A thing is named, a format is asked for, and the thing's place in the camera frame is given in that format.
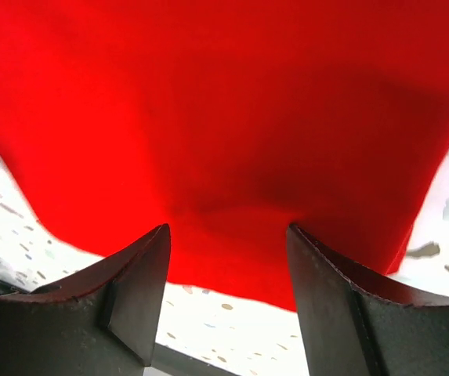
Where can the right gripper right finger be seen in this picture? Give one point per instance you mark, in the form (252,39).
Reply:
(355,321)

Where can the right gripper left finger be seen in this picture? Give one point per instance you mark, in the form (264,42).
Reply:
(102,320)

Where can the red t shirt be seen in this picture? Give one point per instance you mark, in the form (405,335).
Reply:
(227,120)

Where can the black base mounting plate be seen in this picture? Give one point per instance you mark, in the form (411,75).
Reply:
(172,362)

